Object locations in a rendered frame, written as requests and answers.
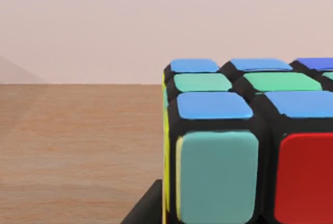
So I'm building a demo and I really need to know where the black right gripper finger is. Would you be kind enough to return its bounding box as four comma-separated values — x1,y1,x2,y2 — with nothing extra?
120,179,164,224

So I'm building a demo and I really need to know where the multicoloured puzzle cube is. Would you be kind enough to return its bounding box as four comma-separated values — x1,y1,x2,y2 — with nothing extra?
161,57,333,224

